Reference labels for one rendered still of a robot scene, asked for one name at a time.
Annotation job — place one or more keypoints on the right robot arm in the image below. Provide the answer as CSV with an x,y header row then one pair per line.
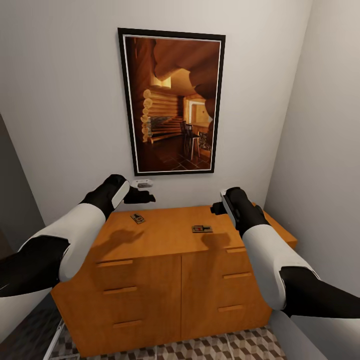
x,y
328,316

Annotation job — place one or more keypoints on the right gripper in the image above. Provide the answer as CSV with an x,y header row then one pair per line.
x,y
218,208

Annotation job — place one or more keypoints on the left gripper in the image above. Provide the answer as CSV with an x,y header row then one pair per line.
x,y
141,197

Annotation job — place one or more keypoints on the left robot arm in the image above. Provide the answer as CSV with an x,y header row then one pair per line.
x,y
57,252

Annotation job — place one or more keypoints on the door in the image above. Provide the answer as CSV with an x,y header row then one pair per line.
x,y
20,219

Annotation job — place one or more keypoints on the picture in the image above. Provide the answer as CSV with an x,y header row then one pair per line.
x,y
172,82

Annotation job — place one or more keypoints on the cabinet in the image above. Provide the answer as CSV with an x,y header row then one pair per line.
x,y
158,282

